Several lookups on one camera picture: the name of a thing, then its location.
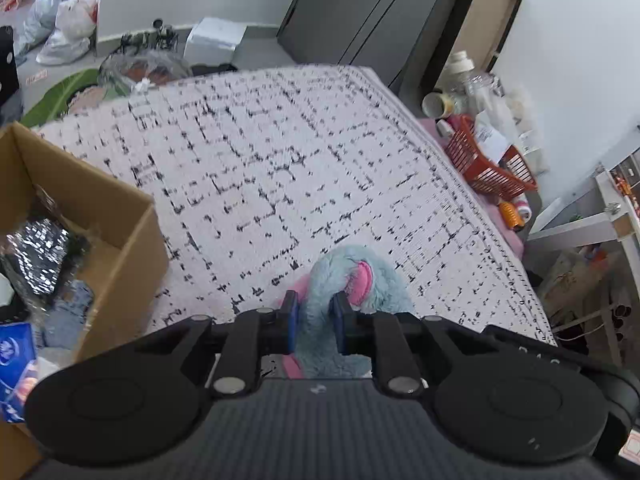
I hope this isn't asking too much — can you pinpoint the grey plush mouse toy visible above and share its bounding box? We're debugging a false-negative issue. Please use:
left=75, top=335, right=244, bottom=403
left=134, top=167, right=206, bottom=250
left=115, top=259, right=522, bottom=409
left=295, top=245, right=416, bottom=378

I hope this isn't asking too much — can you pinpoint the blue tissue packet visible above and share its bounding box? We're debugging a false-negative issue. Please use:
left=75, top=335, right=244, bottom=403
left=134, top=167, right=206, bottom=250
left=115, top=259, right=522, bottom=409
left=0, top=323, right=39, bottom=424

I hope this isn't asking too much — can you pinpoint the patterned white bed cover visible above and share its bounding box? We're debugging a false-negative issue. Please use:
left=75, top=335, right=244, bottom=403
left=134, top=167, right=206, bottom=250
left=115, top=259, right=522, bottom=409
left=40, top=65, right=553, bottom=342

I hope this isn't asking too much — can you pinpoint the denim rabbit soft toy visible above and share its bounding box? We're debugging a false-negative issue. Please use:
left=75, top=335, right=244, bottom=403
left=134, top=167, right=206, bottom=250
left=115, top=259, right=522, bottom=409
left=42, top=280, right=94, bottom=350

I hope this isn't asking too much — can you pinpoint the red plastic basket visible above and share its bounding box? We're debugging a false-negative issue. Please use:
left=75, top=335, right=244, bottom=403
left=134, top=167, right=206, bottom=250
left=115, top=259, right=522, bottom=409
left=445, top=115, right=538, bottom=200

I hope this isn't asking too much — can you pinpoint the cardboard box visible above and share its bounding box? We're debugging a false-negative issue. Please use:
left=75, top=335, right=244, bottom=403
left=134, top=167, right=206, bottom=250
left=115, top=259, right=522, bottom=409
left=0, top=120, right=172, bottom=480

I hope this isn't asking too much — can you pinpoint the white box on floor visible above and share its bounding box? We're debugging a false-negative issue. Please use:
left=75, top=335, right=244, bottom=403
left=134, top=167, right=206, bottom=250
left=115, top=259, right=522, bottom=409
left=183, top=18, right=247, bottom=66

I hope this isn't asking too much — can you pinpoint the grey plastic bag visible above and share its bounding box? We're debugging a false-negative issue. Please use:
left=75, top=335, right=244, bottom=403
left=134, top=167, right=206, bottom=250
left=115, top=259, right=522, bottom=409
left=14, top=0, right=61, bottom=58

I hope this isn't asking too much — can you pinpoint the white plastic bag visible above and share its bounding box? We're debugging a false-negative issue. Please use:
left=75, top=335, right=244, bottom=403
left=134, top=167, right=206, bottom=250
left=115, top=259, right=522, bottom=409
left=55, top=0, right=98, bottom=41

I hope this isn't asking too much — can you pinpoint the clear plastic bottle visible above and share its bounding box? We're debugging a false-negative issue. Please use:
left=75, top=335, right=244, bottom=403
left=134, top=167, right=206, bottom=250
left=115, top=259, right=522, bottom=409
left=447, top=50, right=499, bottom=115

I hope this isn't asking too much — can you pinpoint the black sparkly item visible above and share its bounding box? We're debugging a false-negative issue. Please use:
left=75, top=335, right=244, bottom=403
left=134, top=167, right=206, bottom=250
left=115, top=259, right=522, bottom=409
left=1, top=217, right=91, bottom=312

